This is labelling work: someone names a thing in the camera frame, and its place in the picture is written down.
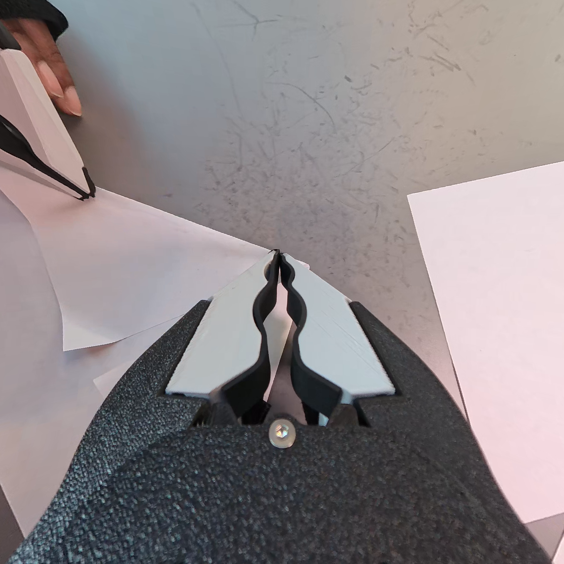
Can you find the white paper sheet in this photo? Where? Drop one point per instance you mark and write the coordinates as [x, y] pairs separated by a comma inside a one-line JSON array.
[[506, 330], [132, 264]]

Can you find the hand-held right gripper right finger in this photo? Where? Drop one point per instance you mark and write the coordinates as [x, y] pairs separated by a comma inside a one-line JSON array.
[[339, 348]]

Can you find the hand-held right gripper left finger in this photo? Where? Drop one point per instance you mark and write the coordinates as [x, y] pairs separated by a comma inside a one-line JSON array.
[[220, 348]]

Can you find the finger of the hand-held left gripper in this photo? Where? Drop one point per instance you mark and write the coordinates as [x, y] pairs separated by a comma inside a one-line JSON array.
[[31, 101], [17, 154]]

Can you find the person's left hand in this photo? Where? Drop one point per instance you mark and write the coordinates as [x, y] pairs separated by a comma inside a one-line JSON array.
[[48, 57]]

